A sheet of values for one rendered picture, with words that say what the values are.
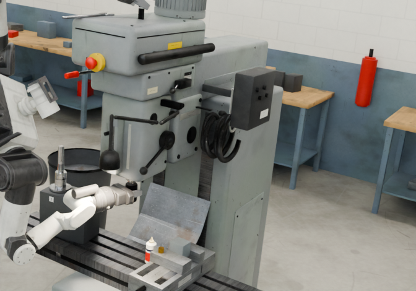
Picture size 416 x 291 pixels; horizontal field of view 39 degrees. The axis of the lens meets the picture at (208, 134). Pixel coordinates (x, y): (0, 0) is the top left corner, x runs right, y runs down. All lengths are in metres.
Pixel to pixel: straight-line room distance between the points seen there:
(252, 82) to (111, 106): 0.52
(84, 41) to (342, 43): 4.47
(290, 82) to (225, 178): 3.50
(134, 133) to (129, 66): 0.30
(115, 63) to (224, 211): 0.92
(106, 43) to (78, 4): 6.05
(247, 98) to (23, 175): 0.83
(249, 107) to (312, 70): 4.19
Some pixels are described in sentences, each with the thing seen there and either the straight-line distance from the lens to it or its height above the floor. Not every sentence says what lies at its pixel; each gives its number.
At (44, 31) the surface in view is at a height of 0.97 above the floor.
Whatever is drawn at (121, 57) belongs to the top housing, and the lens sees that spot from 1.90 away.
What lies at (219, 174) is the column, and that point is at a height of 1.24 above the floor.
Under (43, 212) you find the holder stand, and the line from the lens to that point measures 2.54.
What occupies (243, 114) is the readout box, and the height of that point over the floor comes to 1.58.
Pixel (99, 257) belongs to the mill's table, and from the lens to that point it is 2.39.
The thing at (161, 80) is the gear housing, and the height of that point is 1.69.
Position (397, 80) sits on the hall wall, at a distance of 6.08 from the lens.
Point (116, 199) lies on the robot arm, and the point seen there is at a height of 1.23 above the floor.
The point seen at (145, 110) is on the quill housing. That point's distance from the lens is 2.05.
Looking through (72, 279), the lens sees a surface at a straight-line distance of 2.41.
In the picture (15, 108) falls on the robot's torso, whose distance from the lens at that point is 2.00.
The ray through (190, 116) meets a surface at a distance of 2.28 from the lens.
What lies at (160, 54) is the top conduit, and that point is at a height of 1.80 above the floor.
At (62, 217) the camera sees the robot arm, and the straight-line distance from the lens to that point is 2.10.
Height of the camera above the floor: 2.13
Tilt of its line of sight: 17 degrees down
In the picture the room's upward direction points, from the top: 6 degrees clockwise
